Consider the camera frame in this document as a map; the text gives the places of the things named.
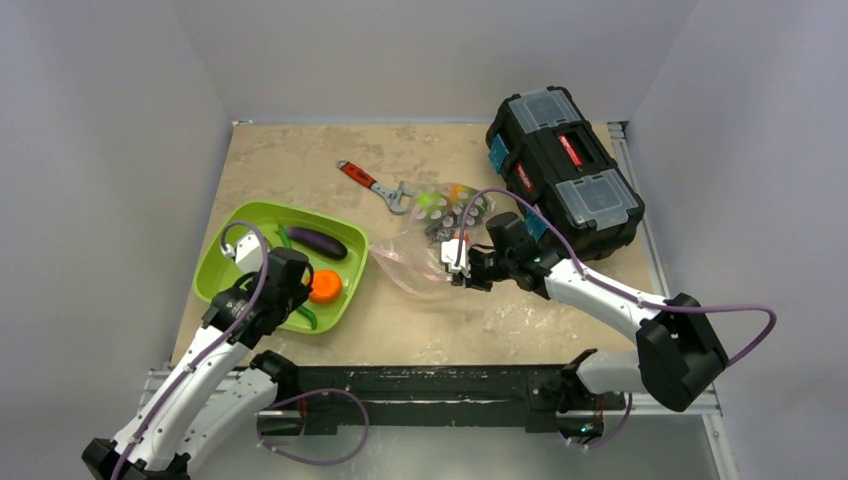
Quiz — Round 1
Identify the clear zip top bag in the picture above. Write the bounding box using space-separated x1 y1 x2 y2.
369 183 495 295

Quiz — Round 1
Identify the orange fake tangerine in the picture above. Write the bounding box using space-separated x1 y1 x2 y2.
308 269 343 304

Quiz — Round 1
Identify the purple fake eggplant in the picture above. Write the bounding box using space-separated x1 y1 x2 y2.
283 227 348 260

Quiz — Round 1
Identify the green fake chili pepper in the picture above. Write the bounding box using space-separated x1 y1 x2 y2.
297 305 318 331

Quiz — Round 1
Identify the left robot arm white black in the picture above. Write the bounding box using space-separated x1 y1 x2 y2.
82 247 313 479

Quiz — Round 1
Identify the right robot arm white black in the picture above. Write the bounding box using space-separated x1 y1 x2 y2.
440 212 730 412

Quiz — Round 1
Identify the dark fake grape bunch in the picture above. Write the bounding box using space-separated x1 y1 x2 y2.
425 217 458 244

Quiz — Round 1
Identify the black plastic toolbox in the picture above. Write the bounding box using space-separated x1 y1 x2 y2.
486 86 645 261

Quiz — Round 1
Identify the green plastic tray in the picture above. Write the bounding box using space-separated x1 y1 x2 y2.
194 201 369 335

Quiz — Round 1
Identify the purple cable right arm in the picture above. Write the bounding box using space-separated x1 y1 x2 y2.
457 188 778 369

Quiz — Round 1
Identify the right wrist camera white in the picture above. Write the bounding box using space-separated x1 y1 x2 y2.
440 238 470 286

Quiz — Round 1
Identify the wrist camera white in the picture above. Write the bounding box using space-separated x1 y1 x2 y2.
233 233 268 273
440 238 470 286

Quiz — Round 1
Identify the red handled adjustable wrench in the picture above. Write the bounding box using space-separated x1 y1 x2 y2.
336 159 414 215

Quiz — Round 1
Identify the black mounting base rail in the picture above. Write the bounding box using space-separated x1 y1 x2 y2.
257 364 626 440

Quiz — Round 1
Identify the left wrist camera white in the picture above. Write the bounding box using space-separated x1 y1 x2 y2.
233 233 268 273

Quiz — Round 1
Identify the purple cable at base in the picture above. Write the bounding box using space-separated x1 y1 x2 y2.
255 390 370 467

